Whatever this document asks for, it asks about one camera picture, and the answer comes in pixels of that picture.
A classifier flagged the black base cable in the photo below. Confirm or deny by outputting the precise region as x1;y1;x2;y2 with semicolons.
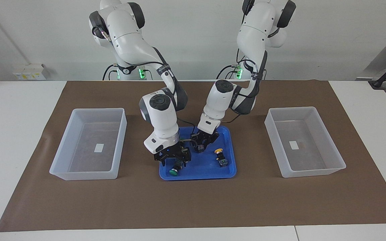
216;50;248;80
102;64;117;81

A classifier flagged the brown paper table mat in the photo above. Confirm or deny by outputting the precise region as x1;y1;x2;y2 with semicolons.
0;80;386;232

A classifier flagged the white wall socket box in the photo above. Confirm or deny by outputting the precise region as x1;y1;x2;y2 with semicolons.
12;64;46;81

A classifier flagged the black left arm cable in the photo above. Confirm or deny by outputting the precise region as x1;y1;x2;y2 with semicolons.
220;49;269;124

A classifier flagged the green push button switch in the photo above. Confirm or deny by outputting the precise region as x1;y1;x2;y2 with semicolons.
169;159;184;176

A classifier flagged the translucent white plastic box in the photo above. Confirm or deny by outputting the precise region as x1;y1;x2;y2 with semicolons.
264;106;347;178
49;107;127;181

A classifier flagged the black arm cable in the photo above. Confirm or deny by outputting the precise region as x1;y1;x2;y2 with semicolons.
220;49;269;124
92;27;195;143

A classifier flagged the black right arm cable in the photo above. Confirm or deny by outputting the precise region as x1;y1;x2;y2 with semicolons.
92;27;195;143

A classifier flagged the blue plastic tray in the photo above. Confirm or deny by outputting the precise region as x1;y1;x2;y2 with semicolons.
159;126;237;181

